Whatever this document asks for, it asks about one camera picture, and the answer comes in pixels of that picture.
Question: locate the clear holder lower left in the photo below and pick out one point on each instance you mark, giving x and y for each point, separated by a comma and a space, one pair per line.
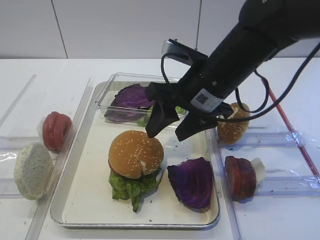
9, 189

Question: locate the green lettuce leaf on bun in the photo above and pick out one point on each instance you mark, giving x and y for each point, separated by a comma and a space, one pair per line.
129, 189

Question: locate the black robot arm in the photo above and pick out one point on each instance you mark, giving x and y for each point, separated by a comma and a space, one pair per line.
264, 28

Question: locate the clear plastic container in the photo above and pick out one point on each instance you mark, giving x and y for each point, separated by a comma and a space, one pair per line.
118, 81

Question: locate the clear holder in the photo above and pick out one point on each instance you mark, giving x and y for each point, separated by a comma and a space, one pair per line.
289, 186
16, 143
285, 139
9, 189

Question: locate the purple cabbage leaf in container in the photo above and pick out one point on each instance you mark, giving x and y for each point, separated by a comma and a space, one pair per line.
125, 106

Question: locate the red tomato slices stack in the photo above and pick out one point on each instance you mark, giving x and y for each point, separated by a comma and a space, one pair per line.
54, 129

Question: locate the clear holder upper left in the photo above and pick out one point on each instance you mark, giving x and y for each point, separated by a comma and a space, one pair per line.
16, 143

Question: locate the purple cabbage wedge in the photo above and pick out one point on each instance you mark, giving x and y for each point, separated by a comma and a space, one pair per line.
192, 182

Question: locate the pale bun half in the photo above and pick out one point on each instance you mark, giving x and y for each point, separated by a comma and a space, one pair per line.
32, 170

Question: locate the sesame bun top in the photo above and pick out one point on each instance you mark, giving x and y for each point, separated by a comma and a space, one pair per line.
135, 147

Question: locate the clear rail left outer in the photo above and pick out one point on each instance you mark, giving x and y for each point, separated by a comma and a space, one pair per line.
17, 99

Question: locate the clear holder lower right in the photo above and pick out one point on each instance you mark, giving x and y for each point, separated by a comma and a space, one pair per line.
289, 186

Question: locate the clear holder upper right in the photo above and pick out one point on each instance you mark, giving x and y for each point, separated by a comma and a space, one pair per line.
285, 139

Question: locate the clear rail left inner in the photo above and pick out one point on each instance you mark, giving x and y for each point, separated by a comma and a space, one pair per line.
44, 203

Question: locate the sesame bun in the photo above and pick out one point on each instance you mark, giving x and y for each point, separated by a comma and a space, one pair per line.
230, 133
135, 147

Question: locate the bottom bun on tray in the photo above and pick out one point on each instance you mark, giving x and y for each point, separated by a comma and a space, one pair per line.
156, 177

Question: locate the clear rail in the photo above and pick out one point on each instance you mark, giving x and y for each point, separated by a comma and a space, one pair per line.
44, 203
17, 99

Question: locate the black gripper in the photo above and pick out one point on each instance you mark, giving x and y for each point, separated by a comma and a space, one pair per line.
192, 92

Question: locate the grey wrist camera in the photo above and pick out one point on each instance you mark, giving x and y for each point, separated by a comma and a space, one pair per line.
181, 53

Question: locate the green lettuce in container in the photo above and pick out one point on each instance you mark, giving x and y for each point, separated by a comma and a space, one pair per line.
144, 121

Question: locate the white cheese slice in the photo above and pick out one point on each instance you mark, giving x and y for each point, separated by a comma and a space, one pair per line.
259, 170

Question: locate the red plastic strip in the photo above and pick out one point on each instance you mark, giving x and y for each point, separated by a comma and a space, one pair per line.
288, 151

